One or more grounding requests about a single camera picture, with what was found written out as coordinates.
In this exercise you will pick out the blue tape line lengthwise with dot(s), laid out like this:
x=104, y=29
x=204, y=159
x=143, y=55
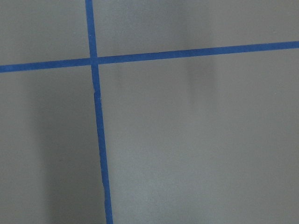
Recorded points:
x=98, y=109

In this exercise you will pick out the blue tape line crosswise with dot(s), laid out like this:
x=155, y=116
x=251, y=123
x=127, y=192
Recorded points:
x=150, y=56

